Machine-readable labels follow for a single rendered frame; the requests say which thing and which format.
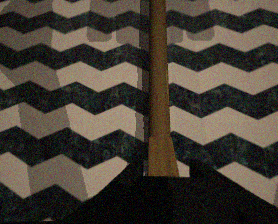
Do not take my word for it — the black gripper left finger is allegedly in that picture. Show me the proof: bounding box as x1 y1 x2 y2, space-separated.
0 158 143 224

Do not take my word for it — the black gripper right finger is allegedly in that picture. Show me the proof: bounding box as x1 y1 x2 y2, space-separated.
189 159 278 224

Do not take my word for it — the tan wooden pole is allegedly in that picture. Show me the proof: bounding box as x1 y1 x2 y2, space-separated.
134 0 238 224

